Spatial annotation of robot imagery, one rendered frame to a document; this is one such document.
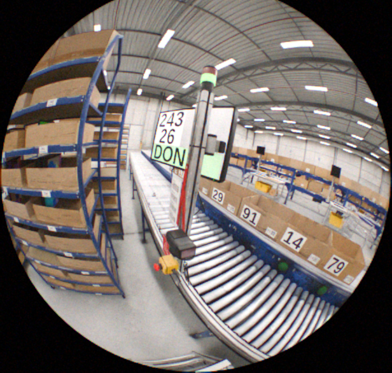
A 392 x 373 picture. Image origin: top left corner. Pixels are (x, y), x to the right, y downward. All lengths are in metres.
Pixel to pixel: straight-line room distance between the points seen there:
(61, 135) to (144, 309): 1.42
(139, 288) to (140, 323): 0.43
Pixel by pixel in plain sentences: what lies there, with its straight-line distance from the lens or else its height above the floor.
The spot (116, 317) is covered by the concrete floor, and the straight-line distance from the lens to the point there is 1.45.
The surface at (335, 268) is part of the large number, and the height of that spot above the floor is 0.95.
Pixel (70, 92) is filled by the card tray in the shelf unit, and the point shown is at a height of 1.57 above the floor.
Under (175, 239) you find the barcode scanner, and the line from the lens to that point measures 0.42.
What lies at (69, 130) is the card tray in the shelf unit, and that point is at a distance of 0.63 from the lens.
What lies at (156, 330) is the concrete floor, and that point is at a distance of 1.38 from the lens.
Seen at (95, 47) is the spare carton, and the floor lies 1.88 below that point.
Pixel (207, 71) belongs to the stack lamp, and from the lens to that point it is 0.46.
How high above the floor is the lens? 1.37
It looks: 14 degrees down
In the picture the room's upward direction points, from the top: 9 degrees clockwise
